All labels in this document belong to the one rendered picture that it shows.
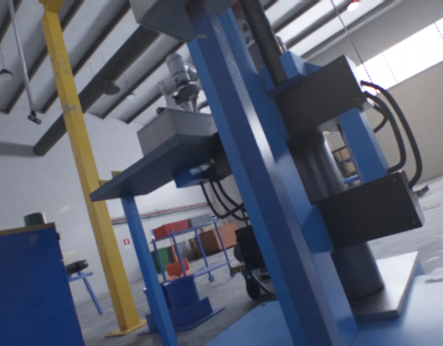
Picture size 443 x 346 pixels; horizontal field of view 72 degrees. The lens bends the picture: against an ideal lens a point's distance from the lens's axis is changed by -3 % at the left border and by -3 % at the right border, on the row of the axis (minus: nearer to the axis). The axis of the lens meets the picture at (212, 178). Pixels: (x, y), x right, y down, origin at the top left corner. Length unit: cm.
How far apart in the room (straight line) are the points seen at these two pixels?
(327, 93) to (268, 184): 69
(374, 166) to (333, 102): 28
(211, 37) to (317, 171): 91
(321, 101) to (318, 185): 41
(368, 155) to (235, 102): 65
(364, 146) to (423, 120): 1340
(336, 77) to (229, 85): 63
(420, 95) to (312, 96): 1349
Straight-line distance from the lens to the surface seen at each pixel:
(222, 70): 77
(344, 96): 128
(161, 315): 190
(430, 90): 1476
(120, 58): 876
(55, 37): 466
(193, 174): 172
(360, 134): 125
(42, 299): 172
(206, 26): 84
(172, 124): 137
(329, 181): 153
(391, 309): 136
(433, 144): 1455
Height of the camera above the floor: 60
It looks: 11 degrees up
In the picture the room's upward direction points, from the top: 19 degrees counter-clockwise
